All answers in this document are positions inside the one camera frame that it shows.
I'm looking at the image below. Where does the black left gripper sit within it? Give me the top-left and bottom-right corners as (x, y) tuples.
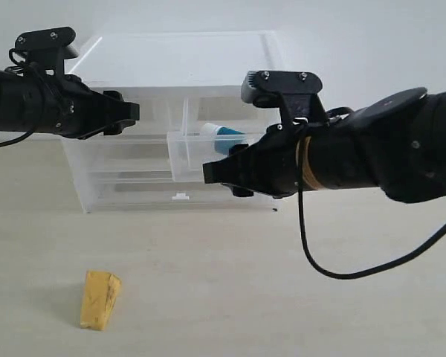
(25, 73), (140, 140)

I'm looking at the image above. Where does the white bottle blue label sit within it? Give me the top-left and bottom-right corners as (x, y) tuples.
(199, 123), (245, 155)

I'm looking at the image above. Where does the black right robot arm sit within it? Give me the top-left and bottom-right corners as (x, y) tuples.
(203, 87), (446, 203)

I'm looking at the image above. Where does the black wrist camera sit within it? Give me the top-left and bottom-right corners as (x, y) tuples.
(9, 27), (79, 75)
(241, 70), (329, 127)

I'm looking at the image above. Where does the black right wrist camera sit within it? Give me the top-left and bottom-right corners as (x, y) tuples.
(241, 70), (329, 127)

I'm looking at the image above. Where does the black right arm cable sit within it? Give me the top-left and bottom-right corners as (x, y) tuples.
(296, 126), (446, 280)

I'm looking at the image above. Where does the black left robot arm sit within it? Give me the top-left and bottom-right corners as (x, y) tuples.
(0, 66), (140, 140)

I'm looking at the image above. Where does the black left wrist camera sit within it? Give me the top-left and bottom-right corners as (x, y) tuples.
(9, 27), (79, 75)

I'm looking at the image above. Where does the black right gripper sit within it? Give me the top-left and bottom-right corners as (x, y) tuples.
(203, 124), (312, 199)

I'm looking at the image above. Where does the yellow wedge sponge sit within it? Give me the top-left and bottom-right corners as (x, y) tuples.
(80, 271), (122, 331)

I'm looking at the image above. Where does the white plastic drawer cabinet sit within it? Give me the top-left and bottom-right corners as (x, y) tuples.
(61, 30), (294, 213)

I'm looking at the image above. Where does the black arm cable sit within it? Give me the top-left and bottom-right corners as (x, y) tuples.
(0, 48), (42, 150)
(296, 126), (446, 280)

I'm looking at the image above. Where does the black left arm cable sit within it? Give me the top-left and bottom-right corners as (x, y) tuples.
(0, 48), (42, 150)

